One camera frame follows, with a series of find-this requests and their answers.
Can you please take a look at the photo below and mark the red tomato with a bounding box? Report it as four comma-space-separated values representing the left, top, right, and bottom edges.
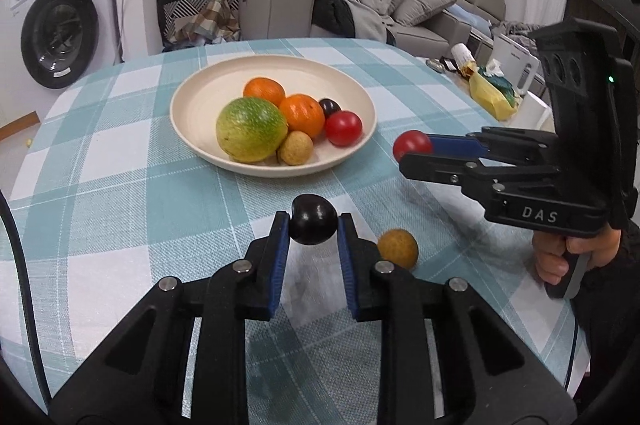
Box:
324, 111, 362, 148
393, 130, 433, 163

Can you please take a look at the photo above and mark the brown kiwi-like fruit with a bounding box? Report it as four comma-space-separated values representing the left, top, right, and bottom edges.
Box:
378, 229, 419, 270

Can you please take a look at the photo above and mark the dark plum hidden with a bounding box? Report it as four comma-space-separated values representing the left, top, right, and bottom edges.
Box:
319, 98, 342, 119

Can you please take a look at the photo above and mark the orange mandarin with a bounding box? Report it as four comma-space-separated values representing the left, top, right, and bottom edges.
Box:
279, 93, 326, 139
243, 77, 286, 106

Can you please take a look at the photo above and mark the brown longan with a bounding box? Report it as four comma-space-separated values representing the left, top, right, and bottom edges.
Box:
277, 130, 314, 166

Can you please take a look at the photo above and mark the dark plum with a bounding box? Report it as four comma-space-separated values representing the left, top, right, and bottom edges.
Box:
288, 194, 337, 246

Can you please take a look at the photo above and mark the yellow-green guava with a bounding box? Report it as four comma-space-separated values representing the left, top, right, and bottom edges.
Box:
216, 96, 288, 164

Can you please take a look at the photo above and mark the person's right hand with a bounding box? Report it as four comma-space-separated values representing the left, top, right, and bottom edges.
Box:
532, 226, 622, 285

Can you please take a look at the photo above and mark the yellow bag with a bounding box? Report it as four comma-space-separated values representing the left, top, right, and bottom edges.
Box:
469, 72, 518, 122

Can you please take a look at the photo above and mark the grey cushion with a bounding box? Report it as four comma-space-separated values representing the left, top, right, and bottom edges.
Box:
392, 0, 457, 26

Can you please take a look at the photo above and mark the teal checked tablecloth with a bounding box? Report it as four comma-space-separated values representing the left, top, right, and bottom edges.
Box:
9, 39, 574, 424

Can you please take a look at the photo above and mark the cream round plate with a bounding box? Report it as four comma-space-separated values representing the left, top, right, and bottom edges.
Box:
169, 54, 378, 178

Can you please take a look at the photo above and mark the plaid cloth on chair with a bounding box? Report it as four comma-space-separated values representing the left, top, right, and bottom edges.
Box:
169, 0, 241, 46

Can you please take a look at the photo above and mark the black patterned chair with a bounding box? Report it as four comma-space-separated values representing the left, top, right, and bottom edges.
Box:
156, 0, 240, 52

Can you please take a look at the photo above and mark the white washing machine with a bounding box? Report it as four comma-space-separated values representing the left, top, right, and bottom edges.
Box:
10, 0, 120, 90

